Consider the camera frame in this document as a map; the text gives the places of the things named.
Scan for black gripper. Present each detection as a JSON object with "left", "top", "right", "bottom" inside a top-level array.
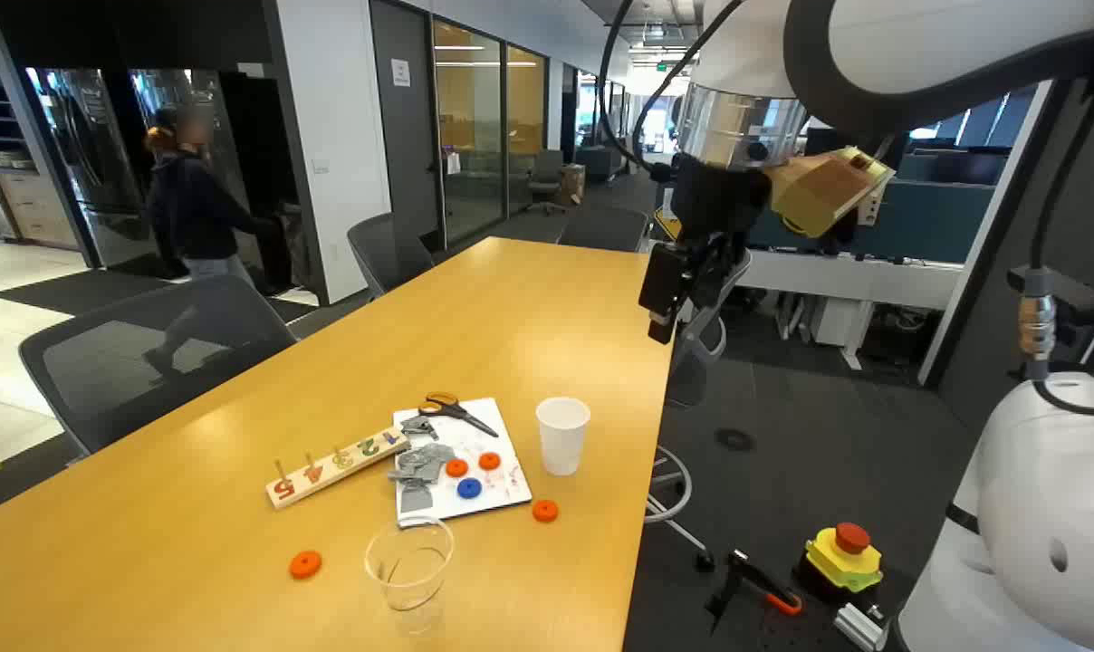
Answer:
[{"left": 637, "top": 151, "right": 772, "bottom": 343}]

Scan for orange disc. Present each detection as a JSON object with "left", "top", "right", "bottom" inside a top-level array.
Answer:
[
  {"left": 446, "top": 456, "right": 472, "bottom": 479},
  {"left": 289, "top": 551, "right": 323, "bottom": 580},
  {"left": 479, "top": 452, "right": 504, "bottom": 470},
  {"left": 532, "top": 500, "right": 562, "bottom": 523}
]

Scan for blue disc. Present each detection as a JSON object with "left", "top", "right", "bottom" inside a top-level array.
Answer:
[{"left": 457, "top": 479, "right": 480, "bottom": 500}]

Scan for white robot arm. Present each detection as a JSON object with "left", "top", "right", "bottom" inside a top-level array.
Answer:
[{"left": 690, "top": 0, "right": 1094, "bottom": 652}]

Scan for white desk in background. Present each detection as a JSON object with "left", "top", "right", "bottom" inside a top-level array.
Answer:
[{"left": 740, "top": 250, "right": 964, "bottom": 371}]

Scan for white paper cup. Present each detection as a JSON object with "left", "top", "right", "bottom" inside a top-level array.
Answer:
[{"left": 534, "top": 394, "right": 591, "bottom": 476}]

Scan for stool chrome base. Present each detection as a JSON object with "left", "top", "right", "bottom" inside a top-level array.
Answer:
[{"left": 643, "top": 445, "right": 714, "bottom": 572}]

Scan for dark office chair far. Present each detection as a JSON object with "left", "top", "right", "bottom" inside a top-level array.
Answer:
[{"left": 348, "top": 214, "right": 431, "bottom": 296}]

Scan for black orange clamp tool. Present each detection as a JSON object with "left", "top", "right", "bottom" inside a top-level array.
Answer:
[{"left": 705, "top": 551, "right": 805, "bottom": 622}]

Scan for yellow red emergency stop button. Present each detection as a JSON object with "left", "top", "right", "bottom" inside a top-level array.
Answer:
[{"left": 793, "top": 523, "right": 882, "bottom": 603}]

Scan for crumpled grey cloth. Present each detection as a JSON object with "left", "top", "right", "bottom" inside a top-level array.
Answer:
[{"left": 391, "top": 416, "right": 452, "bottom": 514}]

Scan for wooden number puzzle board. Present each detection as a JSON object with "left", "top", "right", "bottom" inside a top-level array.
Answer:
[{"left": 263, "top": 427, "right": 410, "bottom": 511}]

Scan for clear plastic cup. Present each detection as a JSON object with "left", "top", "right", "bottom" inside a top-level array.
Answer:
[{"left": 363, "top": 523, "right": 457, "bottom": 631}]

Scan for person in dark clothes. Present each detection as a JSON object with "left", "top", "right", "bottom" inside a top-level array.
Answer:
[{"left": 146, "top": 104, "right": 272, "bottom": 285}]

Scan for grey office chair left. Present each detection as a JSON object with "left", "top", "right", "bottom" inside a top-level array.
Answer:
[{"left": 16, "top": 277, "right": 294, "bottom": 452}]

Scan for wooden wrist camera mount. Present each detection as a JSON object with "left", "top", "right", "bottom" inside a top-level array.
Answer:
[{"left": 769, "top": 147, "right": 894, "bottom": 239}]

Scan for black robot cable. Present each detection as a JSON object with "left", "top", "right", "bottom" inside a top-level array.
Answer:
[{"left": 592, "top": 0, "right": 748, "bottom": 173}]

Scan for black handled scissors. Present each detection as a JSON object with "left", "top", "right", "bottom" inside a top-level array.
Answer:
[{"left": 417, "top": 393, "right": 498, "bottom": 438}]

